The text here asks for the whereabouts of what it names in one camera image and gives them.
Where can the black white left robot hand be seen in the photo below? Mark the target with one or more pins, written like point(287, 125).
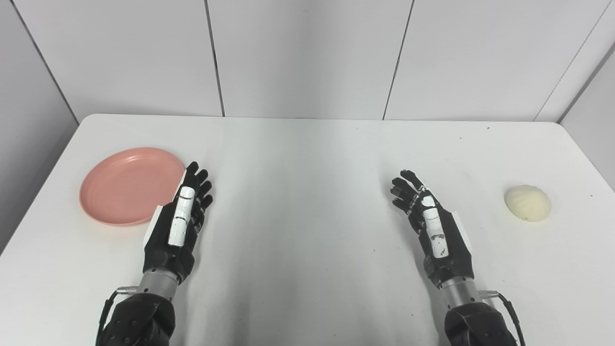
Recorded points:
point(168, 240)

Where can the white steamed bun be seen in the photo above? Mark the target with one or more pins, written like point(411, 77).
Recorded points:
point(528, 204)

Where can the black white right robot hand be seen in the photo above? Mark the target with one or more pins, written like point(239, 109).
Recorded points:
point(449, 250)

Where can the pink round plate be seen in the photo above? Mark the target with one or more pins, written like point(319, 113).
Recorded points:
point(127, 187)

